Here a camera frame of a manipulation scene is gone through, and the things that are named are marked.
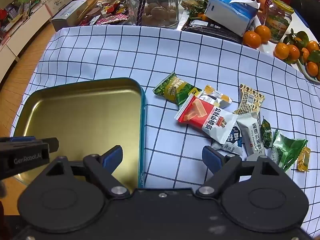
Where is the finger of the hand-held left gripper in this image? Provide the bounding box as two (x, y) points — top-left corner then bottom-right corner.
(10, 136), (37, 143)
(37, 137), (60, 153)

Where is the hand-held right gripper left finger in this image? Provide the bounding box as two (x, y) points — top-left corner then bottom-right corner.
(45, 145), (130, 200)

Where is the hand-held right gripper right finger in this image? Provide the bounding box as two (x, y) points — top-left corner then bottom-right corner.
(196, 145), (287, 200)

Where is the white packet with cartoon face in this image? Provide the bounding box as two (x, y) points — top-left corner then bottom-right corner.
(211, 126), (243, 155)

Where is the teal tin box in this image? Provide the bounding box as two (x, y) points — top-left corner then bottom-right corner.
(11, 77), (146, 189)

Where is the red and white snack packet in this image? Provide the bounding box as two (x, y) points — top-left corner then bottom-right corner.
(174, 95), (238, 145)

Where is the white sesame snack packet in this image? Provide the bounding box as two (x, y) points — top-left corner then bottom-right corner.
(236, 112), (262, 161)

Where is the small white snack packet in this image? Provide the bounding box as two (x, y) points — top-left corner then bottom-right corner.
(197, 84), (232, 109)

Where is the green foil candy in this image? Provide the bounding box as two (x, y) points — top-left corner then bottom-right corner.
(260, 118), (272, 149)

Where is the beige patterned snack packet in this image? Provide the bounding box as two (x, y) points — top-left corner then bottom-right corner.
(234, 84), (265, 115)

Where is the pale green leaf packet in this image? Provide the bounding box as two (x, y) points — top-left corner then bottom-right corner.
(271, 129), (308, 172)

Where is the dark green snack packet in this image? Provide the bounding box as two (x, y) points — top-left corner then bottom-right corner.
(152, 72), (181, 103)

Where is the gold foil candy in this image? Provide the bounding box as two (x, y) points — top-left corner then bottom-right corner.
(297, 147), (312, 172)

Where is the blue checked tablecloth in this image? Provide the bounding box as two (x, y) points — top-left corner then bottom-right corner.
(10, 25), (320, 240)

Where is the white low cabinet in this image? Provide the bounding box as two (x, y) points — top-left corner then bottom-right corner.
(0, 5), (53, 80)

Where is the pile of colourful stationery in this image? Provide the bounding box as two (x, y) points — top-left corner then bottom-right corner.
(0, 0), (47, 39)

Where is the loose tangerine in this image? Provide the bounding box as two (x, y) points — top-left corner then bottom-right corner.
(287, 44), (300, 61)
(242, 30), (262, 49)
(254, 24), (272, 43)
(274, 42), (290, 60)

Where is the pale blue fruit tray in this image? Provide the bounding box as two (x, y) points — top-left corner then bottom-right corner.
(295, 61), (320, 83)

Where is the flat black box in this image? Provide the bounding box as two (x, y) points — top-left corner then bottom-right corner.
(181, 17), (244, 44)

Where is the white cardboard box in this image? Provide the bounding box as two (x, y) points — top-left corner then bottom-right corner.
(51, 0), (88, 32)

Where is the pile of red snack wrappers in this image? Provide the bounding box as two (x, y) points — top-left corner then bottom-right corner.
(79, 0), (130, 27)

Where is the small tangerine with leaves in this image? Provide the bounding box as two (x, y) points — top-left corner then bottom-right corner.
(189, 10), (209, 22)

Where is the blue and white tissue pack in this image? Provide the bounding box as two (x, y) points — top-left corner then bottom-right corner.
(204, 0), (260, 37)

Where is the pile of leafy tangerines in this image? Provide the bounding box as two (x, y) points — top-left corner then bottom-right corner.
(284, 29), (320, 78)

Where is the glass jar with green lid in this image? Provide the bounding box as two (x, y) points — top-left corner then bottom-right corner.
(265, 0), (295, 43)

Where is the glass jar of walnuts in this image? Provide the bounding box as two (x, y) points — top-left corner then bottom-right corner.
(126, 0), (179, 29)

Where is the dark upholstered furniture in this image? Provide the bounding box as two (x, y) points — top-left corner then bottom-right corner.
(291, 0), (320, 34)

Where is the dark braided lanyard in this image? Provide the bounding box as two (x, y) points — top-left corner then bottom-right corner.
(136, 0), (148, 27)

